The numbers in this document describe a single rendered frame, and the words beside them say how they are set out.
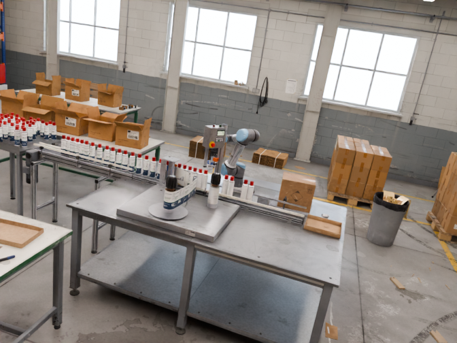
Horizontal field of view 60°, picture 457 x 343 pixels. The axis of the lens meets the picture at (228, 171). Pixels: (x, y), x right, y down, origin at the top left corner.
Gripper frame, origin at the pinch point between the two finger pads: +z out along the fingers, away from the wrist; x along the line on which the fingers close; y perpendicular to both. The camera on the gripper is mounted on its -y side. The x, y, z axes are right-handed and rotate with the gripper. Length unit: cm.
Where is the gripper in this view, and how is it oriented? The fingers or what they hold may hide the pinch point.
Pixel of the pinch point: (210, 162)
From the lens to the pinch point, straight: 409.9
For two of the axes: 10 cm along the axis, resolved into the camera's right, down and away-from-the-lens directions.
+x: 2.6, -2.6, 9.3
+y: 9.6, 2.1, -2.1
